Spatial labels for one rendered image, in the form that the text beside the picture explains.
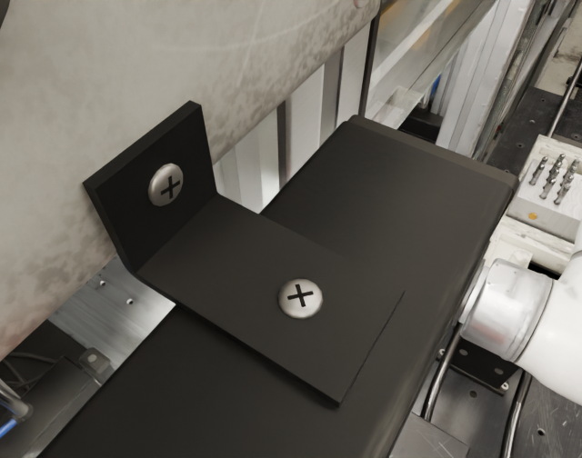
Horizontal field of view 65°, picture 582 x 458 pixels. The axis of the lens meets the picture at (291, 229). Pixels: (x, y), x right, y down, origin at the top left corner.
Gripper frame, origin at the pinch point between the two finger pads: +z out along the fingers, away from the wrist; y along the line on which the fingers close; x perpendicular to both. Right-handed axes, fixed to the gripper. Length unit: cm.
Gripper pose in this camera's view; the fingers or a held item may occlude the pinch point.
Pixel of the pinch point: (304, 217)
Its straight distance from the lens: 54.5
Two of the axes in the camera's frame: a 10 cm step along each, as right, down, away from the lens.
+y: -0.5, -6.5, -7.6
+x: -5.5, 6.5, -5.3
